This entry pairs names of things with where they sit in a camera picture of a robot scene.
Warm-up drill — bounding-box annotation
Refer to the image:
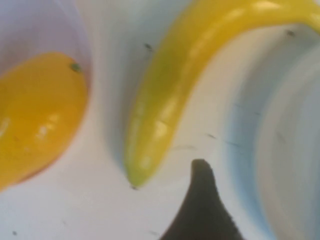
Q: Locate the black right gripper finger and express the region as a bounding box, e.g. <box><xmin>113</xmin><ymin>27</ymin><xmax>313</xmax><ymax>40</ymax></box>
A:
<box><xmin>157</xmin><ymin>159</ymin><xmax>242</xmax><ymax>240</ymax></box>

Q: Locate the strongly curved yellow banana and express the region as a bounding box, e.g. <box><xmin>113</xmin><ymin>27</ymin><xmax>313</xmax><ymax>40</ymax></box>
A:
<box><xmin>124</xmin><ymin>0</ymin><xmax>320</xmax><ymax>188</ymax></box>

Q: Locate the large glossy orange mango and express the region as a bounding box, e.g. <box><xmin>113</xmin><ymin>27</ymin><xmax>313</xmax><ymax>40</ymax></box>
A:
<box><xmin>0</xmin><ymin>51</ymin><xmax>89</xmax><ymax>193</ymax></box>

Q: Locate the blue-grey round plate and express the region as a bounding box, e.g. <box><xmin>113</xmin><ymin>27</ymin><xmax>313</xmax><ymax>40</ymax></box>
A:
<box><xmin>224</xmin><ymin>42</ymin><xmax>320</xmax><ymax>240</ymax></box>

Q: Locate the pink round plate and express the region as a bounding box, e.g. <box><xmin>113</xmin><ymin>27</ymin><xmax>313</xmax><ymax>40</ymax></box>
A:
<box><xmin>0</xmin><ymin>0</ymin><xmax>96</xmax><ymax>196</ymax></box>

